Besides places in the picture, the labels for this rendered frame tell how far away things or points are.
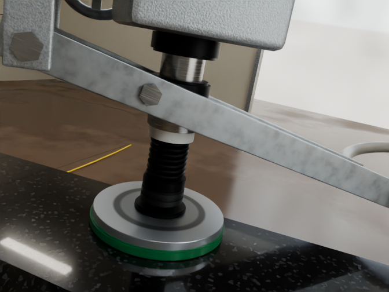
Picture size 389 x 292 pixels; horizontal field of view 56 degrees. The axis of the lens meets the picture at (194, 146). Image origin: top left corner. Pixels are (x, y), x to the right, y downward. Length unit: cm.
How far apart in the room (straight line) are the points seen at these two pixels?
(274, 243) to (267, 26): 35
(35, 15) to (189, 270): 36
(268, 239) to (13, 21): 49
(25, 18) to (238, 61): 517
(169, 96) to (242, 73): 505
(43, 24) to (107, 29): 616
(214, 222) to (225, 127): 16
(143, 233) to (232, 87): 510
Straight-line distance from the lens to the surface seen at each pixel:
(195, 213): 62
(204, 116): 51
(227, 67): 560
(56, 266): 52
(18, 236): 58
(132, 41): 631
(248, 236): 64
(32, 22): 45
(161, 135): 54
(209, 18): 45
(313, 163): 62
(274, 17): 48
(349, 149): 99
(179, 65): 52
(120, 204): 61
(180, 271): 52
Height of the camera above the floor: 115
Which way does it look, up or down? 16 degrees down
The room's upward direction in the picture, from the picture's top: 10 degrees clockwise
